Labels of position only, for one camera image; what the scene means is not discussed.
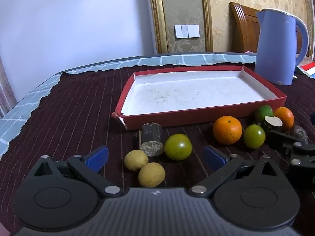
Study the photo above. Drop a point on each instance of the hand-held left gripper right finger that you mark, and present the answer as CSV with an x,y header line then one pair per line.
x,y
214,157

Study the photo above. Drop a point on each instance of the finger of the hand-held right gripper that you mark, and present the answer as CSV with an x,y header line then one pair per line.
x,y
313,118
283,139

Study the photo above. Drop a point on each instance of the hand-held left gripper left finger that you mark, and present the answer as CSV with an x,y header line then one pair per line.
x,y
96,157

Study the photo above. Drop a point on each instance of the orange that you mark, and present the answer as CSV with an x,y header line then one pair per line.
x,y
286,116
227,130

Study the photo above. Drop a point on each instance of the green tomato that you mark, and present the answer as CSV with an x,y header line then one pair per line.
x,y
177,146
254,136

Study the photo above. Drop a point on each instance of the green sugarcane piece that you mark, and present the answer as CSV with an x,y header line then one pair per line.
x,y
263,113

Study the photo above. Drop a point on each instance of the small yellow longan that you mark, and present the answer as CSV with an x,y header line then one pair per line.
x,y
151,175
135,160

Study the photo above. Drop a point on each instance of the red cardboard tray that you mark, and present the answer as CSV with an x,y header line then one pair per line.
x,y
192,93

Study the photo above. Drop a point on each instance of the red white blue striped cloth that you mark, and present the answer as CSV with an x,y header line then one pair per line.
x,y
308,68

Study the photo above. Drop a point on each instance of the dark striped cloth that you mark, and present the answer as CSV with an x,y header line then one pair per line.
x,y
81,108

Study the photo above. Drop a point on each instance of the blue electric kettle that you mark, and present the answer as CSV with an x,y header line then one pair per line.
x,y
275,49

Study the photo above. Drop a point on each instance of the white light switch panel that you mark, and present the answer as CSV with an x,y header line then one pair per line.
x,y
187,31

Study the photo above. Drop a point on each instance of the gold framed wall panel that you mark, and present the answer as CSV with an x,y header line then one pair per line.
x,y
182,0

